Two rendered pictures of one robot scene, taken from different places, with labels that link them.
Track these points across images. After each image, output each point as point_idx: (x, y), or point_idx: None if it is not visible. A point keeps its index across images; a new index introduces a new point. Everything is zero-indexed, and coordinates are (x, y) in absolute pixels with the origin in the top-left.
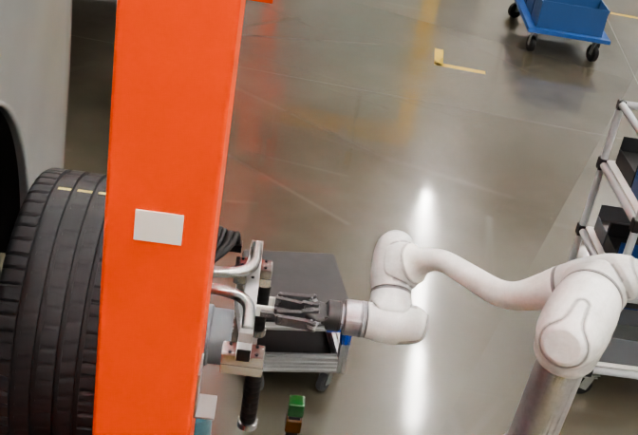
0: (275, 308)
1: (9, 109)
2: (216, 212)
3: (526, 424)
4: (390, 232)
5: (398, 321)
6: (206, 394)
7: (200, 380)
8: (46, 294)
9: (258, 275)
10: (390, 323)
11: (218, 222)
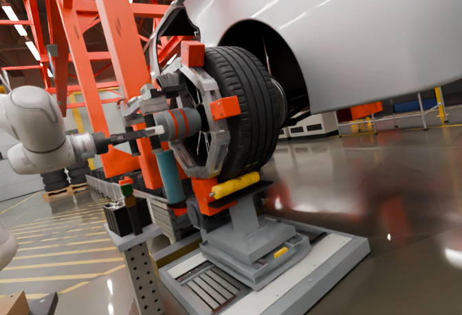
0: (139, 129)
1: (258, 20)
2: (106, 38)
3: None
4: (36, 87)
5: None
6: (122, 98)
7: (122, 92)
8: None
9: (139, 98)
10: None
11: (113, 44)
